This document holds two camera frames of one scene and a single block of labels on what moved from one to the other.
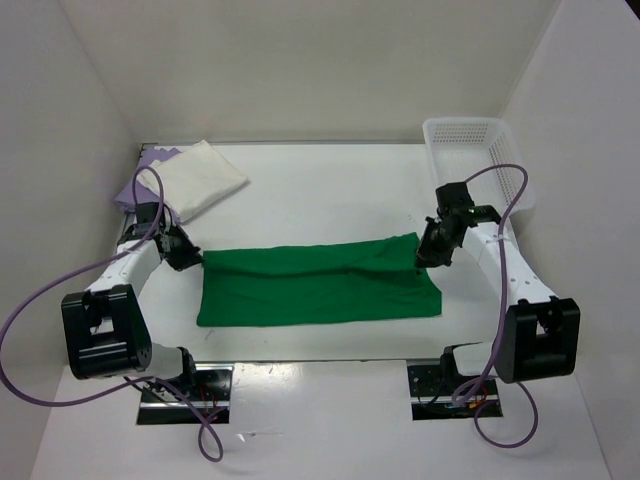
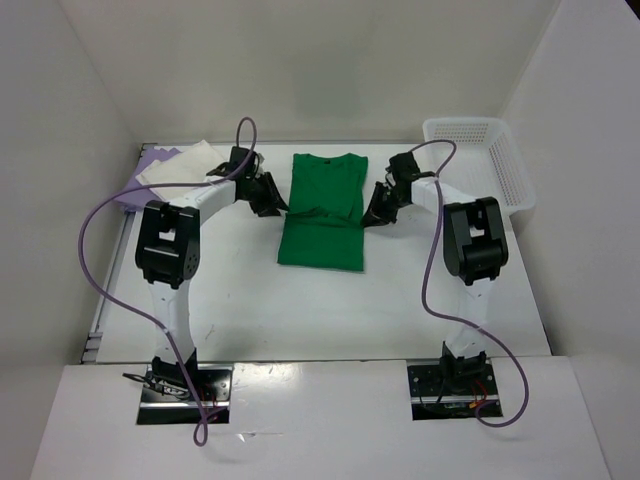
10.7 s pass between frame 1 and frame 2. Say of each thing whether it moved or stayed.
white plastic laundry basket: stayed
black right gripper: moved
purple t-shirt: stayed
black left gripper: moved
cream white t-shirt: stayed
